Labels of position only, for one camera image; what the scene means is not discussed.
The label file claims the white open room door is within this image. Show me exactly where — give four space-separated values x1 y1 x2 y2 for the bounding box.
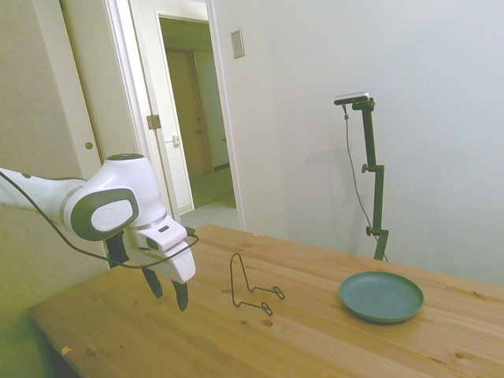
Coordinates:
58 0 176 221

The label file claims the brown wooden hallway door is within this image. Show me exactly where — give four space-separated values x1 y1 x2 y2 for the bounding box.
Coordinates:
165 46 217 179

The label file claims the black articulated camera stand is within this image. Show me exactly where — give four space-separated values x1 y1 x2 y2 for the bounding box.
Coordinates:
349 98 391 261

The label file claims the white closet door panel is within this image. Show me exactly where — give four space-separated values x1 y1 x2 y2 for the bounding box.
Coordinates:
0 0 104 276

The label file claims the silver stereo camera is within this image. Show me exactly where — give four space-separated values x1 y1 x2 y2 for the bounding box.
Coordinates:
333 91 373 106

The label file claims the white door frame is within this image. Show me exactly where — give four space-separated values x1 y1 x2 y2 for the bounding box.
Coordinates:
104 0 247 232

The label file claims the beige wall switch plate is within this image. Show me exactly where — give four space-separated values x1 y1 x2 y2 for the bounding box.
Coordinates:
230 29 246 60

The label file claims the black wire plate stand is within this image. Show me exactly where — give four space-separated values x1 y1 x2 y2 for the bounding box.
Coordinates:
229 253 286 317

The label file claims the teal round plate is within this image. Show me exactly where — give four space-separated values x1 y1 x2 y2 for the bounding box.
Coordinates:
339 270 425 324

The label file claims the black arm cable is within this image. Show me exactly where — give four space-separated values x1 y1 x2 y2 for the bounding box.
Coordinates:
0 171 200 270

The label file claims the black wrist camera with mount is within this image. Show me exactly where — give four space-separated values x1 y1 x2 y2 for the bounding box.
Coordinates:
103 232 132 265

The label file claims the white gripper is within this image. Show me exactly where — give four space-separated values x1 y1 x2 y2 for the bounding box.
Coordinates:
124 231 197 313

